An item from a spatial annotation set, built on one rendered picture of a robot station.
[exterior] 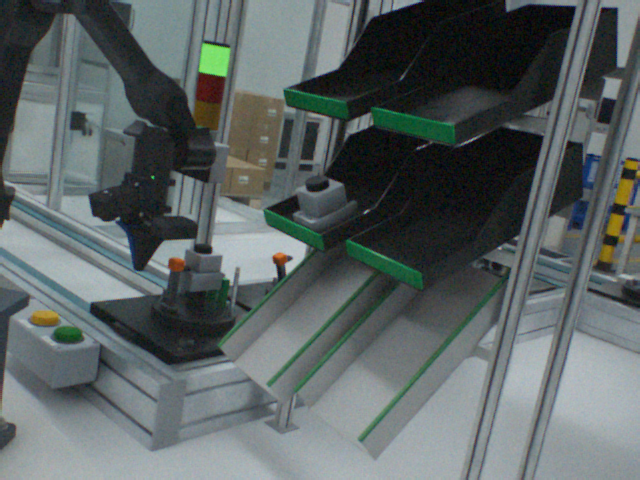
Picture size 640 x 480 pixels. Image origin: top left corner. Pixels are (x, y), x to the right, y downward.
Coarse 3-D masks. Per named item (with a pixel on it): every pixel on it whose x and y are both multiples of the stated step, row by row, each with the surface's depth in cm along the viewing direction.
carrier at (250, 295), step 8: (288, 272) 155; (240, 288) 144; (248, 288) 145; (256, 288) 146; (264, 288) 147; (272, 288) 141; (240, 296) 139; (248, 296) 140; (256, 296) 141; (264, 296) 141; (240, 304) 135; (248, 304) 135; (256, 304) 136
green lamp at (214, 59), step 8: (208, 48) 132; (216, 48) 132; (224, 48) 133; (208, 56) 133; (216, 56) 132; (224, 56) 133; (200, 64) 134; (208, 64) 133; (216, 64) 133; (224, 64) 134; (208, 72) 133; (216, 72) 133; (224, 72) 134
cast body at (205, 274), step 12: (192, 252) 119; (204, 252) 119; (216, 252) 121; (192, 264) 119; (204, 264) 119; (216, 264) 120; (180, 276) 120; (192, 276) 118; (204, 276) 119; (216, 276) 121; (192, 288) 118; (204, 288) 120; (216, 288) 122
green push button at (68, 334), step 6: (54, 330) 108; (60, 330) 108; (66, 330) 108; (72, 330) 108; (78, 330) 109; (54, 336) 107; (60, 336) 106; (66, 336) 106; (72, 336) 107; (78, 336) 107; (66, 342) 106; (72, 342) 107
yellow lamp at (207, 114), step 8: (200, 104) 134; (208, 104) 134; (216, 104) 135; (200, 112) 135; (208, 112) 135; (216, 112) 135; (200, 120) 135; (208, 120) 135; (216, 120) 136; (216, 128) 137
